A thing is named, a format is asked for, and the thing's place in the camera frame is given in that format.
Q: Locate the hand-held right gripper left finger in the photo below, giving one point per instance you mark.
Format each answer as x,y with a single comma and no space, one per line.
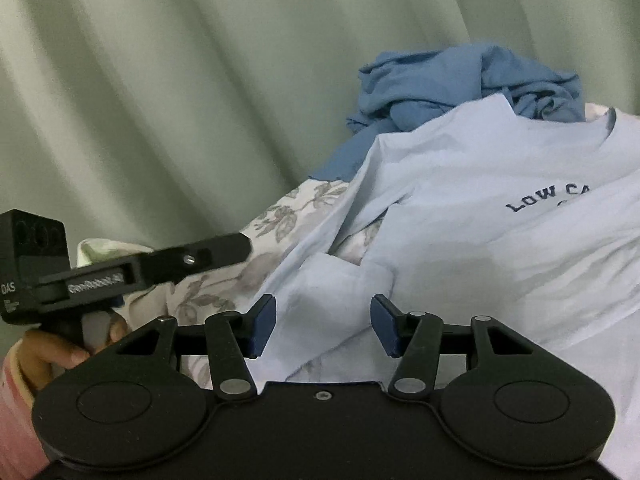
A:
262,325

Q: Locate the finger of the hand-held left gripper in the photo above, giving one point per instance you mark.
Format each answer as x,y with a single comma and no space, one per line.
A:
200,257

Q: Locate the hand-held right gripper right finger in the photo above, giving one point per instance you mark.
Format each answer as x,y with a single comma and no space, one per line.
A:
386,325

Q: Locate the light blue t-shirt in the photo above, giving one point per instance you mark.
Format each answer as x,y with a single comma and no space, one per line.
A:
475,260

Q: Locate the person's left hand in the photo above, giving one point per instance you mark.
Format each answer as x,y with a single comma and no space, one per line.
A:
50,350

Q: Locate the floral blanket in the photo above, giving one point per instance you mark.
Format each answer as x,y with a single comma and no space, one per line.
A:
215,280

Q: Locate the white cloth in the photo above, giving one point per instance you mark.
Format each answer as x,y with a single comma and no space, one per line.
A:
100,250

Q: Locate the green curtain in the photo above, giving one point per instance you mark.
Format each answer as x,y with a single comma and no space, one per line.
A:
200,85

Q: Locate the dark blue garment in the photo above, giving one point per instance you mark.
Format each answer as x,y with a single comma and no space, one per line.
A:
425,80

